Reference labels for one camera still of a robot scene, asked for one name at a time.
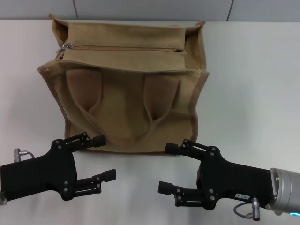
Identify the right arm cable with plug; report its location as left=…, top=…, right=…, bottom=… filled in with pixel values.
left=234, top=197, right=261, bottom=221

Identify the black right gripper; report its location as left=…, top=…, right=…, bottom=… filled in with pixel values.
left=157, top=138, right=273, bottom=211

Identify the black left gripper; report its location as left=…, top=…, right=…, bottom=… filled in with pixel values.
left=0, top=132, right=118, bottom=201

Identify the khaki canvas food bag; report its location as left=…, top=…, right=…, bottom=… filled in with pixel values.
left=37, top=13, right=210, bottom=155

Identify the silver metal zipper pull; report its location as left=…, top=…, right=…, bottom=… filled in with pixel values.
left=55, top=43, right=75, bottom=55

